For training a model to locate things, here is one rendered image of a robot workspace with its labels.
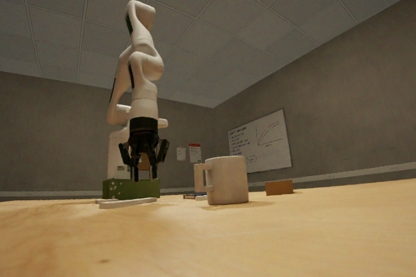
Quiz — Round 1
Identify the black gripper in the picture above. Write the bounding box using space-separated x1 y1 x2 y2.
118 117 170 182

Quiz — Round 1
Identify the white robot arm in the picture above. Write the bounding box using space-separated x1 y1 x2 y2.
106 0 168 179

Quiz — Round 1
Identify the beige mug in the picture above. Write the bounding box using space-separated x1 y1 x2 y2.
194 156 249 205

